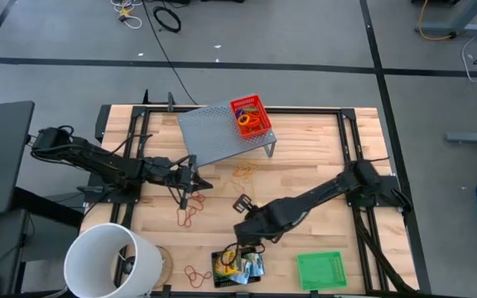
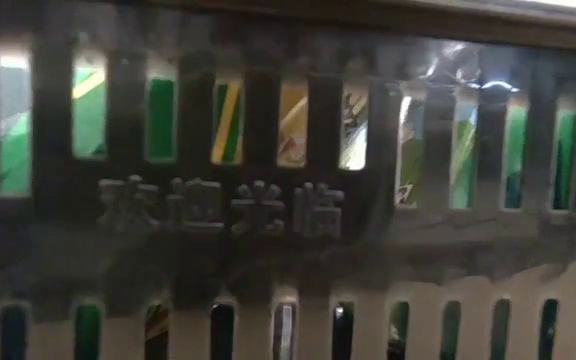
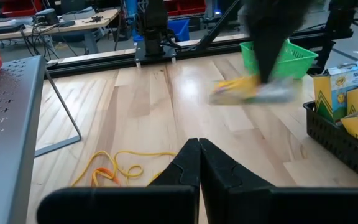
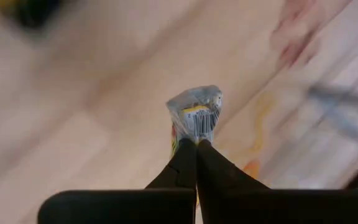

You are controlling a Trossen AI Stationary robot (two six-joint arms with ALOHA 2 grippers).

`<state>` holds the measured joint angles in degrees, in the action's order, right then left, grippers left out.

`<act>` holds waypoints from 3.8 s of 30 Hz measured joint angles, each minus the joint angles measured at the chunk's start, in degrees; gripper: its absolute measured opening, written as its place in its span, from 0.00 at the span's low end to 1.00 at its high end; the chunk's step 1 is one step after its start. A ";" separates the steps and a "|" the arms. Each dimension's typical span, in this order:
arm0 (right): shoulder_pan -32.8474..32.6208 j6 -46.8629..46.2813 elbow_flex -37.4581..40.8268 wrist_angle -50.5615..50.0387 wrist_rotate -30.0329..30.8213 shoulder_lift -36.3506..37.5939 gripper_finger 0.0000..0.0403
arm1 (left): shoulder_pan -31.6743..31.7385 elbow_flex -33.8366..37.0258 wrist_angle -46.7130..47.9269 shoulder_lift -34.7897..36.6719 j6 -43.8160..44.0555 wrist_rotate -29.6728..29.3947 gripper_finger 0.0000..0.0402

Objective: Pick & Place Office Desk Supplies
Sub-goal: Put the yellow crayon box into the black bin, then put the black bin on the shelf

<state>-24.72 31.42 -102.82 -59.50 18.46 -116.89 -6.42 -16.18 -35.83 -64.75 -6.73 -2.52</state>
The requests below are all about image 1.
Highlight black sleeved cable bundle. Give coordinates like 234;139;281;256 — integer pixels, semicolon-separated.
353;208;421;296

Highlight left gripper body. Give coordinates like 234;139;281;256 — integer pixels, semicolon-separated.
166;155;198;208

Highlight green plastic basket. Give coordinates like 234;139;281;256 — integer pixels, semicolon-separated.
296;250;348;291

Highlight orange rubber band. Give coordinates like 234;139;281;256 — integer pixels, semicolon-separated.
233;164;253;180

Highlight black plastic basket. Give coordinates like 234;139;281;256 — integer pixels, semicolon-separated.
210;247;263;289

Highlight yellow cable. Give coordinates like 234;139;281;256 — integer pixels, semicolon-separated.
417;0;457;42

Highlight yellow crayon box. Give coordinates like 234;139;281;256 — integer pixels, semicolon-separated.
214;249;240;277

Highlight white cable bundle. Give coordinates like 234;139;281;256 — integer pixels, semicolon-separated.
109;0;144;30

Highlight long black cable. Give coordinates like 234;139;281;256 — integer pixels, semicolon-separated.
141;0;199;106

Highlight round lamp base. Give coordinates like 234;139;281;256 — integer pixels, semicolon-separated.
154;245;175;287

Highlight red plastic basket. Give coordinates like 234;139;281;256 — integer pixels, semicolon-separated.
229;94;272;140

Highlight grey perforated metal riser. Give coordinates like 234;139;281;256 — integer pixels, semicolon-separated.
176;93;277;181

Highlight grey desk leg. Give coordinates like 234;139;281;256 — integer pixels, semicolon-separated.
412;0;477;39

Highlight black desk foot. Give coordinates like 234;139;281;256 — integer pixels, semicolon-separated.
11;185;85;228

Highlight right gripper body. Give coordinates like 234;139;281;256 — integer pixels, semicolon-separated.
233;193;272;246

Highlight black metal table frame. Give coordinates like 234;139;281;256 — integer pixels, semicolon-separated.
94;89;390;296

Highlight black coiled cable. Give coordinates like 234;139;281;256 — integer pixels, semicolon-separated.
152;5;182;34

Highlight orange spiral coil ring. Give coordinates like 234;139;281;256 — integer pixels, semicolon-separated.
246;114;265;130

